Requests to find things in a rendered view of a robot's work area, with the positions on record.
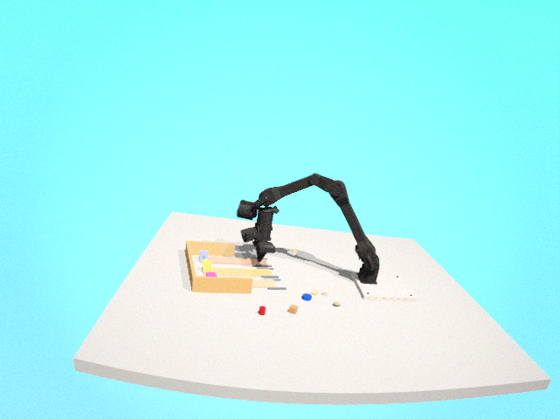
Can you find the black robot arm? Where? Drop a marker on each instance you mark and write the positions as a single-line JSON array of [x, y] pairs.
[[365, 250]]

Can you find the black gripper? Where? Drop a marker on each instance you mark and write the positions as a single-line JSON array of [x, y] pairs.
[[262, 246]]

